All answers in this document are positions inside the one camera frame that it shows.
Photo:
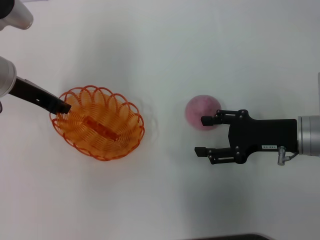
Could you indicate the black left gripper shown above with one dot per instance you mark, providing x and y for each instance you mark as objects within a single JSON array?
[{"x": 22, "y": 88}]

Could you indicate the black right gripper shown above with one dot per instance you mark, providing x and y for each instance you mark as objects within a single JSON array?
[{"x": 267, "y": 135}]

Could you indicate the pink round peach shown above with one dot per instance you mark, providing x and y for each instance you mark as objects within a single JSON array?
[{"x": 197, "y": 107}]

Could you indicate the orange woven plastic basket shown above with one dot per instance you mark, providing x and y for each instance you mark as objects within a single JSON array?
[{"x": 105, "y": 130}]

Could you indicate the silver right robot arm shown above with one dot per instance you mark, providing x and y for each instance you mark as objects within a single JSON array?
[{"x": 310, "y": 136}]

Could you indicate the dark robot torso front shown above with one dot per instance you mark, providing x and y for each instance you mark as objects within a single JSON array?
[{"x": 237, "y": 237}]

